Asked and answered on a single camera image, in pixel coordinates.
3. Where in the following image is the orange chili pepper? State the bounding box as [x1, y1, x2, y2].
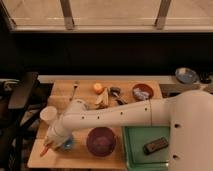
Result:
[40, 146, 50, 157]

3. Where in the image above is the black handled peeler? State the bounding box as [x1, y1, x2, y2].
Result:
[110, 87, 126, 105]

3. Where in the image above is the yellow banana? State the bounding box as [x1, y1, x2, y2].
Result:
[95, 88, 109, 108]

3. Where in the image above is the grey plate on ledge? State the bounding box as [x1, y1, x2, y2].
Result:
[175, 67, 198, 84]

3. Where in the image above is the wooden cutting board table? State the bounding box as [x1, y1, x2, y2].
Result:
[28, 80, 162, 170]

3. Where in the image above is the red bowl with contents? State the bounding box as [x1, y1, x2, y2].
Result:
[132, 84, 154, 101]

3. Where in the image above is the white paper cup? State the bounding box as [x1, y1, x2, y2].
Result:
[40, 106, 58, 125]

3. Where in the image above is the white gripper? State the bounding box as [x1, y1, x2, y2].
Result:
[44, 121, 73, 150]

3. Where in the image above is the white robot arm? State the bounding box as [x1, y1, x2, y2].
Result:
[45, 90, 213, 171]

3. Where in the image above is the purple bowl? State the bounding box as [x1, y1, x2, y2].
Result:
[86, 127, 116, 157]

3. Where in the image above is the black chair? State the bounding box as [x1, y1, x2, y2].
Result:
[0, 72, 46, 171]

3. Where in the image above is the blue ceramic cup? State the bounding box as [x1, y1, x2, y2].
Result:
[63, 137, 74, 150]

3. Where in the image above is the green plastic tray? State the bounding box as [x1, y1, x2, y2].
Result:
[123, 126, 170, 171]

